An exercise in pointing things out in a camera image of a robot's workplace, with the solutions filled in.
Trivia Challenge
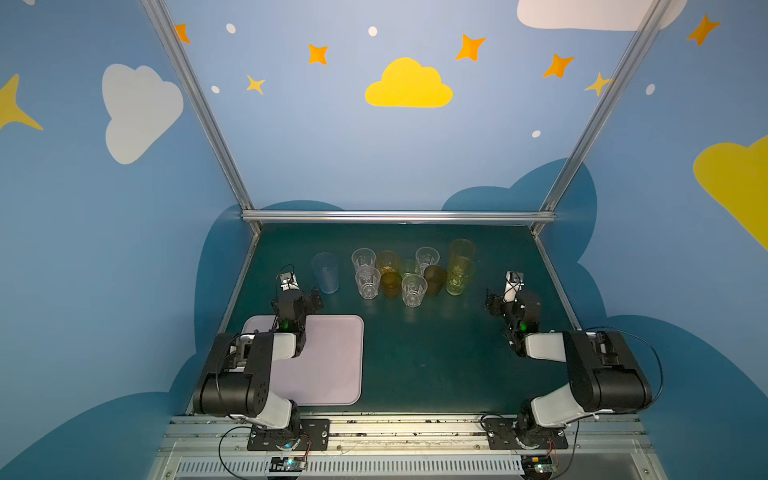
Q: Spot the lilac plastic tray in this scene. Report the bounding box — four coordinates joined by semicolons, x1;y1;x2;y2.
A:
270;315;364;407

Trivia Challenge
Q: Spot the clear faceted glass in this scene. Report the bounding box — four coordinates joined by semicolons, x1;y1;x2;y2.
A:
401;274;428;308
355;265;381;300
351;247;376;271

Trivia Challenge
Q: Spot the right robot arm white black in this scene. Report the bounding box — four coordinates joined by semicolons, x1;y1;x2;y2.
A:
485;289;655;449

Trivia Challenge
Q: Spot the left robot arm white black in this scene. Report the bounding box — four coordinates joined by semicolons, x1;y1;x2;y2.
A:
192;288;323;450

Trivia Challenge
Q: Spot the frosted blue tall cup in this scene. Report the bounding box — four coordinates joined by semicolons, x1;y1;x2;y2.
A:
311;252;340;295

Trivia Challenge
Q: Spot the tall green glass front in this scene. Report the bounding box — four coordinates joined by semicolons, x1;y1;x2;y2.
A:
445;256;475;296

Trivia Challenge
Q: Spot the tall green yellow glass rear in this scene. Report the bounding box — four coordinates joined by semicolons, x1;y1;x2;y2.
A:
449;238;476;270

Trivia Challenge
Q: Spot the dark amber dimpled glass right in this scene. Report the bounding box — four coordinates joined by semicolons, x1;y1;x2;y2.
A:
423;264;447;296

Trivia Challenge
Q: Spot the dark amber dimpled glass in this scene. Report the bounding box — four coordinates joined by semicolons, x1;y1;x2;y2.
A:
380;271;402;298
423;264;447;296

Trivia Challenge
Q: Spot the dark amber dimpled glass left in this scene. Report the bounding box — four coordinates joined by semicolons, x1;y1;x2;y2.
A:
380;271;402;298

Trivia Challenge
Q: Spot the yellow amber smooth glass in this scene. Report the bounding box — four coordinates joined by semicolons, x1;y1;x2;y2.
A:
375;250;401;275

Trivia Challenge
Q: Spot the clear smooth glass rear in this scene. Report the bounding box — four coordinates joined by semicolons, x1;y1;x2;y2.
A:
415;246;440;275

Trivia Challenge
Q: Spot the pale green small glass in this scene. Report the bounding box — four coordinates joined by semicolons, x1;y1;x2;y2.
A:
399;259;421;278

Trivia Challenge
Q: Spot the right green circuit board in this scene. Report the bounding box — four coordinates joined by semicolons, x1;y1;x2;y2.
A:
521;456;555;480

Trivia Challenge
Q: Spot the green circuit board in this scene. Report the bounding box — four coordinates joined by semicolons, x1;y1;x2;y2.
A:
521;456;555;480
269;457;307;475

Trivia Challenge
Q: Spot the left green circuit board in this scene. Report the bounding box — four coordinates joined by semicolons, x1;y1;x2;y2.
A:
269;457;307;475

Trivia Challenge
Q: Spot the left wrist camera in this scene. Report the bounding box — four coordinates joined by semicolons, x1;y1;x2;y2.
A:
277;270;300;292

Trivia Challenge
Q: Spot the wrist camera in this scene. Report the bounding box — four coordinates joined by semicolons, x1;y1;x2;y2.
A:
277;270;300;292
503;271;524;303

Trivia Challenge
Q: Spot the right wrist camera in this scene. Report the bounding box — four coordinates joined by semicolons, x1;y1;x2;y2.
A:
503;271;524;303

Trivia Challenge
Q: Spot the aluminium frame horizontal bar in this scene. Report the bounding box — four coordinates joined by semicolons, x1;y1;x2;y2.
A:
241;209;556;224

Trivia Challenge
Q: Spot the aluminium frame right post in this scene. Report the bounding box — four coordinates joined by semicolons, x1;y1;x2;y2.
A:
531;0;672;238

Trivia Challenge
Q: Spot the aluminium frame post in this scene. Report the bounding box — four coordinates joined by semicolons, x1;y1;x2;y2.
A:
141;0;253;214
531;0;672;238

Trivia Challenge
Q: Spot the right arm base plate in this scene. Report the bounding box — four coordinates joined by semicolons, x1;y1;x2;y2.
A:
479;415;569;450

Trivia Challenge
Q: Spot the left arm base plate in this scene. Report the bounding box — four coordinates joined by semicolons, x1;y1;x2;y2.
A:
246;418;330;452

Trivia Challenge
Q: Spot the aluminium rail front base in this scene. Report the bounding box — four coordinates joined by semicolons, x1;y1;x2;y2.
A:
148;412;666;479

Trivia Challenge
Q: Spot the aluminium frame left post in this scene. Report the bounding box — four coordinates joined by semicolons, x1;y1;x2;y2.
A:
141;0;253;214

